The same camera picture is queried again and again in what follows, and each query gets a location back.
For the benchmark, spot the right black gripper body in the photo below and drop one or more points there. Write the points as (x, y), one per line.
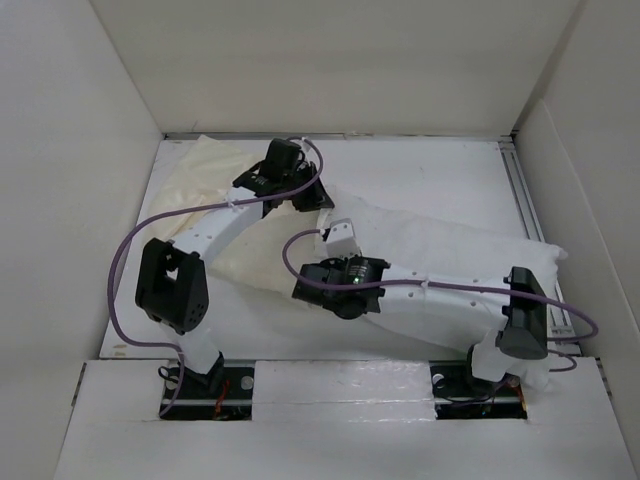
(337, 262)

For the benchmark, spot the cream pillowcase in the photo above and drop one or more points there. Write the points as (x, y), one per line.
(204, 175)

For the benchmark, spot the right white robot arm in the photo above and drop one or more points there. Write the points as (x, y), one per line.
(500, 323)

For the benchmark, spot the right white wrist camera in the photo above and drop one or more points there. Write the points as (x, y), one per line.
(339, 240)

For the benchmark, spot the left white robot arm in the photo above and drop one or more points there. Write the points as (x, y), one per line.
(172, 285)

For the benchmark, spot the aluminium rail right side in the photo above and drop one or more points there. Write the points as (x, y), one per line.
(560, 321)

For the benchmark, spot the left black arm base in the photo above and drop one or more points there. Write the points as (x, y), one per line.
(231, 401)

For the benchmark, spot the white pillow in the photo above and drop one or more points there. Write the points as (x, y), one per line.
(435, 247)

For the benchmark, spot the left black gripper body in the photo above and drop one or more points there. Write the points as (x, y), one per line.
(302, 172)

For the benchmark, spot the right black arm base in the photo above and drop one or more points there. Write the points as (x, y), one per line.
(459, 396)

